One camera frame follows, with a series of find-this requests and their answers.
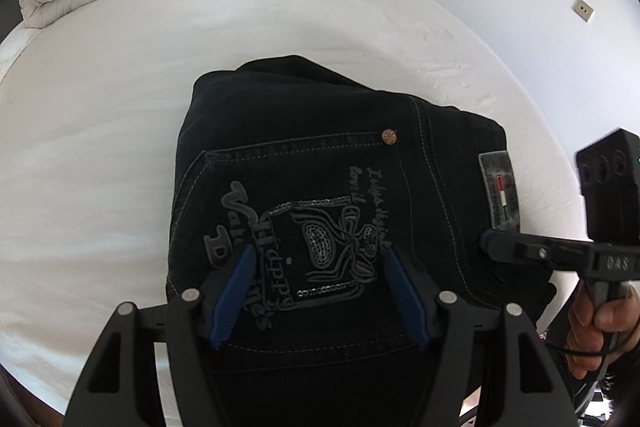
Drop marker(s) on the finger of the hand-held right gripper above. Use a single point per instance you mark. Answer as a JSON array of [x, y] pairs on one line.
[[530, 249]]

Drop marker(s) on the beige wall socket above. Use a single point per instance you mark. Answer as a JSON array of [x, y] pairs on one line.
[[583, 9]]

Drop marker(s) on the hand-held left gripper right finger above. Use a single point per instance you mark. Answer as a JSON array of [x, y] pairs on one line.
[[407, 297]]

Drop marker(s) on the white bed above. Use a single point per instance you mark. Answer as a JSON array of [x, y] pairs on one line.
[[125, 107]]

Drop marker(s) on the black denim pants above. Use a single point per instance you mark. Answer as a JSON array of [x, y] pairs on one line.
[[300, 147]]

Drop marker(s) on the person's right hand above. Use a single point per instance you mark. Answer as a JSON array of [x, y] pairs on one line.
[[585, 324]]

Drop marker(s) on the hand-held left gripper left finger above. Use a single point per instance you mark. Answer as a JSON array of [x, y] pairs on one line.
[[232, 294]]

